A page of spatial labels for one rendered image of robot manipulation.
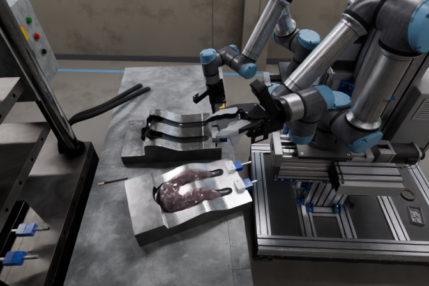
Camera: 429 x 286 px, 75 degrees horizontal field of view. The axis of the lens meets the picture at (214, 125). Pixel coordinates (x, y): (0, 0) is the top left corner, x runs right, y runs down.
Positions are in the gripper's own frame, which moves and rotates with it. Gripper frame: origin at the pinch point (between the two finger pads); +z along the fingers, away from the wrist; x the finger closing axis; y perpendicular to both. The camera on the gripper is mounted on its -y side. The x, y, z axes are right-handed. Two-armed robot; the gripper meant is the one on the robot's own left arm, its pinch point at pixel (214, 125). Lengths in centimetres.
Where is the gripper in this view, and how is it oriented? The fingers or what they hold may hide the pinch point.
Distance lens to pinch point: 69.8
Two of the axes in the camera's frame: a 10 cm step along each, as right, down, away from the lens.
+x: -3.9, -5.4, 7.4
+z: -9.2, 2.8, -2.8
